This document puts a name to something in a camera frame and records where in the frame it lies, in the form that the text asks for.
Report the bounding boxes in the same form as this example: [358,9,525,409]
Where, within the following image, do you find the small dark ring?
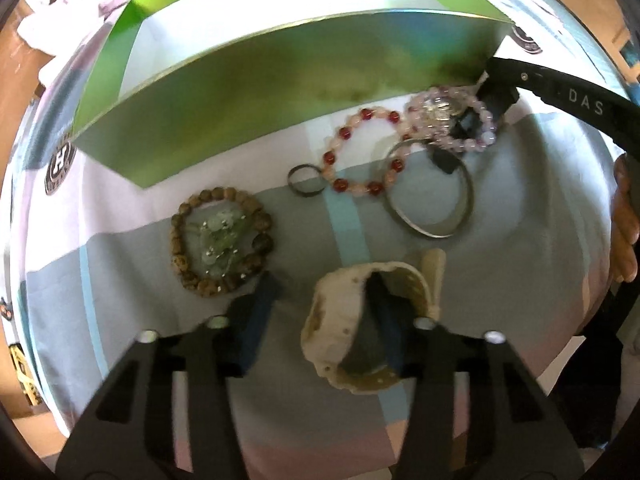
[286,162,329,198]

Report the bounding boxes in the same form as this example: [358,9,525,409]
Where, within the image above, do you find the patterned bed sheet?
[1,0,626,479]

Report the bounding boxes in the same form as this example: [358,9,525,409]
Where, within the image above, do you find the brown wooden bead bracelet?
[169,186,276,299]

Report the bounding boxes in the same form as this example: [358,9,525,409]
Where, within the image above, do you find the lilac bead bracelet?
[403,84,498,155]

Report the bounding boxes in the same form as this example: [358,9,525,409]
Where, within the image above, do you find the right hand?
[610,155,639,284]

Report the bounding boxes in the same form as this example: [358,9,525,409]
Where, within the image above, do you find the gold flower brooch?
[420,96,463,126]

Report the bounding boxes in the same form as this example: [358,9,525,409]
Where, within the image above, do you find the silver metal bangle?
[383,140,475,240]

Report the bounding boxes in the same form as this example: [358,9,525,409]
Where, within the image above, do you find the red and pink bead bracelet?
[321,106,417,198]

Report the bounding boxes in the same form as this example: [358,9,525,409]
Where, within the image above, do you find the pale green jade pendant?
[190,208,248,278]

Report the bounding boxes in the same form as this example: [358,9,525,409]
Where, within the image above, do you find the green cardboard box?
[73,0,511,188]

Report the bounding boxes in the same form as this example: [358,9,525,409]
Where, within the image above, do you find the cream white wristwatch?
[300,248,446,394]

